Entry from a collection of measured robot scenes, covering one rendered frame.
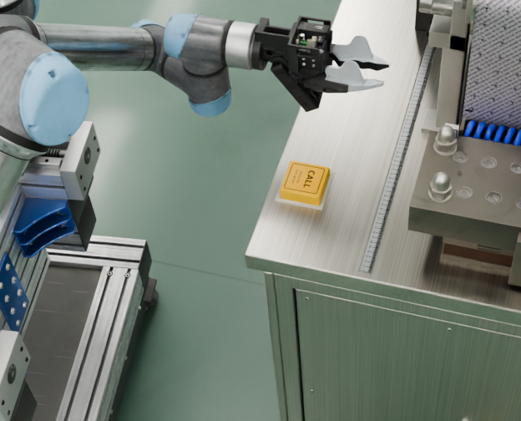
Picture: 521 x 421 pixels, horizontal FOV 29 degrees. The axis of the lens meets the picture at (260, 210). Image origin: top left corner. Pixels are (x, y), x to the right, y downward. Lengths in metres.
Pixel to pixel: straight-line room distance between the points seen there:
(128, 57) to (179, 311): 1.10
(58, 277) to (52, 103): 1.18
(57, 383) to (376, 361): 0.85
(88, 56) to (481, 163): 0.65
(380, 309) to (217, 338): 1.00
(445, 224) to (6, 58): 0.69
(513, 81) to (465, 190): 0.18
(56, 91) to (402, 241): 0.61
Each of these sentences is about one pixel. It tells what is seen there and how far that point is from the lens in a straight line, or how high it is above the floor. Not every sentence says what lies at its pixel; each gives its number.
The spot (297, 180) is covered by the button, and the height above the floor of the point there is 0.92.
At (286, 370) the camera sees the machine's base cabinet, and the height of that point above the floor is 0.54.
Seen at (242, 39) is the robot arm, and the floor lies 1.14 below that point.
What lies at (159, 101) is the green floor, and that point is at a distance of 3.20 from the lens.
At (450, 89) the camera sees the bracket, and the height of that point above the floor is 1.01.
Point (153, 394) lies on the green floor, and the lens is 2.59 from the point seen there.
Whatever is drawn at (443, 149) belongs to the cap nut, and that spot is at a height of 1.04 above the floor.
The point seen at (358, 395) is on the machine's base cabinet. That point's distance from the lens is 1.98.
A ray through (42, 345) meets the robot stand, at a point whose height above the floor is 0.21.
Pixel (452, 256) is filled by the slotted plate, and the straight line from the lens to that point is 1.66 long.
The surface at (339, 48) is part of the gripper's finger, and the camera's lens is 1.67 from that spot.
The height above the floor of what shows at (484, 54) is 1.17.
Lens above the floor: 2.25
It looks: 52 degrees down
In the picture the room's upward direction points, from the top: 6 degrees counter-clockwise
